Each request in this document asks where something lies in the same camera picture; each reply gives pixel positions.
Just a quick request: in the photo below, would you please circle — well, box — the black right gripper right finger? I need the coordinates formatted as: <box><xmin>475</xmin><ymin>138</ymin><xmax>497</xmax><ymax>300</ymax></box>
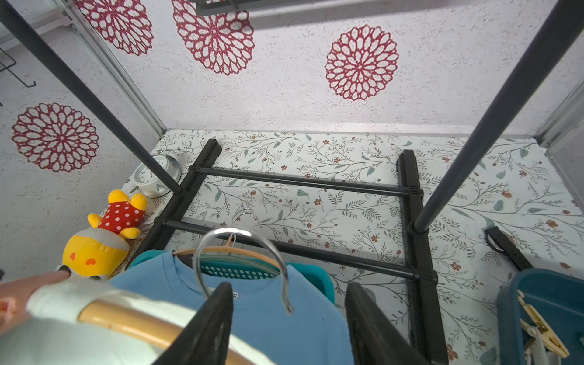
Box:
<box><xmin>345</xmin><ymin>283</ymin><xmax>430</xmax><ymax>364</ymax></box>

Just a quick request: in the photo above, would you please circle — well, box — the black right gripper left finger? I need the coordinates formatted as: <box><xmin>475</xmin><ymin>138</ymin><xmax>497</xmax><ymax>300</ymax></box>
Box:
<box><xmin>154</xmin><ymin>283</ymin><xmax>234</xmax><ymax>365</ymax></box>

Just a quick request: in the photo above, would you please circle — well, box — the wooden hanger with metal hook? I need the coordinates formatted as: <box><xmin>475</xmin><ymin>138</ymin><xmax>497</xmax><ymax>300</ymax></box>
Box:
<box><xmin>78</xmin><ymin>228</ymin><xmax>294</xmax><ymax>350</ymax></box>

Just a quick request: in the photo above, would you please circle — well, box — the beige clothespin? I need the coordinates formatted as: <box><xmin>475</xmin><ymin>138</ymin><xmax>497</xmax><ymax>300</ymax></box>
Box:
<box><xmin>516</xmin><ymin>290</ymin><xmax>570</xmax><ymax>363</ymax></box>

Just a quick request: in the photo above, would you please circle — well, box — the light blue t-shirt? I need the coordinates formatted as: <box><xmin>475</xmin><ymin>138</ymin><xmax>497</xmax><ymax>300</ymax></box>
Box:
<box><xmin>109</xmin><ymin>252</ymin><xmax>354</xmax><ymax>364</ymax></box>

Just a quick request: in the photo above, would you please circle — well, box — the teal perforated tray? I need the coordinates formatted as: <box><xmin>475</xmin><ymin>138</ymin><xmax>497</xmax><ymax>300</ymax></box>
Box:
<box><xmin>127</xmin><ymin>248</ymin><xmax>336</xmax><ymax>304</ymax></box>

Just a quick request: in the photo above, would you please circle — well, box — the yellow plush toy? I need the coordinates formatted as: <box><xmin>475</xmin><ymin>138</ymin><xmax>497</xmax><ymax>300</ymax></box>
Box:
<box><xmin>57</xmin><ymin>189</ymin><xmax>148</xmax><ymax>280</ymax></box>

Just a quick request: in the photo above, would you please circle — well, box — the white round alarm clock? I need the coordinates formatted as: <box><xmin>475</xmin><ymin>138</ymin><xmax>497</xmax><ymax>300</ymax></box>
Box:
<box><xmin>131</xmin><ymin>154</ymin><xmax>183</xmax><ymax>199</ymax></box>

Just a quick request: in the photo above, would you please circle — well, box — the teal plastic clothespin bin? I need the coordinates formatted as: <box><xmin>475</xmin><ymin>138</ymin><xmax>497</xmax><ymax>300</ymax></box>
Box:
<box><xmin>497</xmin><ymin>269</ymin><xmax>583</xmax><ymax>364</ymax></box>

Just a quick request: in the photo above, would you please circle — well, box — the black clothes rack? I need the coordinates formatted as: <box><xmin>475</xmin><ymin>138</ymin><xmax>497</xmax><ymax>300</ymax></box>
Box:
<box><xmin>0</xmin><ymin>0</ymin><xmax>584</xmax><ymax>365</ymax></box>

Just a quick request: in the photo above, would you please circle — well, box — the black wire wall rack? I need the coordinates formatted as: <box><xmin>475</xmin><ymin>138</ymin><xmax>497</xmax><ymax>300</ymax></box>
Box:
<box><xmin>1</xmin><ymin>48</ymin><xmax>37</xmax><ymax>107</ymax></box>

